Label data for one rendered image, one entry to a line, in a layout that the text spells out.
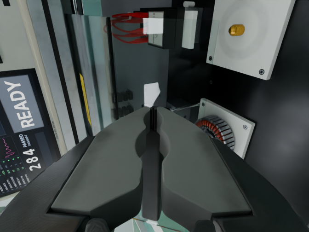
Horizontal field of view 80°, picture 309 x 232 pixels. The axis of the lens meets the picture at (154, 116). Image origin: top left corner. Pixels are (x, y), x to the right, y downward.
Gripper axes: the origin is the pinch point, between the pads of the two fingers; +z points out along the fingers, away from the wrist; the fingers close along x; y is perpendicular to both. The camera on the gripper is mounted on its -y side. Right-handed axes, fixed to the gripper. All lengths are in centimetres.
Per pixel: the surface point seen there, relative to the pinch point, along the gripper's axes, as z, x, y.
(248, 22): 25.9, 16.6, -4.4
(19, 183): 16.1, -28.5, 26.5
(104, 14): 39.6, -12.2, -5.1
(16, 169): 16.4, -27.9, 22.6
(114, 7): 40.9, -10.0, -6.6
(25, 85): 19.6, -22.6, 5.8
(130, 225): 264, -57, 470
